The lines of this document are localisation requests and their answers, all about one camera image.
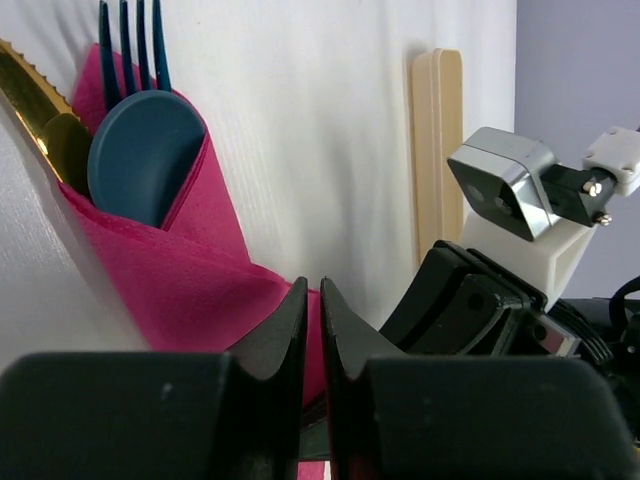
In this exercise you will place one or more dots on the gold metal knife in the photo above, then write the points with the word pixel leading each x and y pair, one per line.
pixel 47 117

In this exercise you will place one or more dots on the pink paper napkin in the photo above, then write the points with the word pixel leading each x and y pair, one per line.
pixel 189 284

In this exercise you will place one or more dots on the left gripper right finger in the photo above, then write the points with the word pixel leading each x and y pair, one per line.
pixel 397 416

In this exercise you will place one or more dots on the beige wooden utensil tray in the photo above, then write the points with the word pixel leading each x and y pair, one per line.
pixel 437 114

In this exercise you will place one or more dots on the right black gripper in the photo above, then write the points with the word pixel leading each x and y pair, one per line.
pixel 462 303

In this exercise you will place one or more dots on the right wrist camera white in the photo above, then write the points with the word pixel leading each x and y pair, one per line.
pixel 532 215

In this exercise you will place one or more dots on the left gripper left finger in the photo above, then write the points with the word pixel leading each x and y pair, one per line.
pixel 143 415

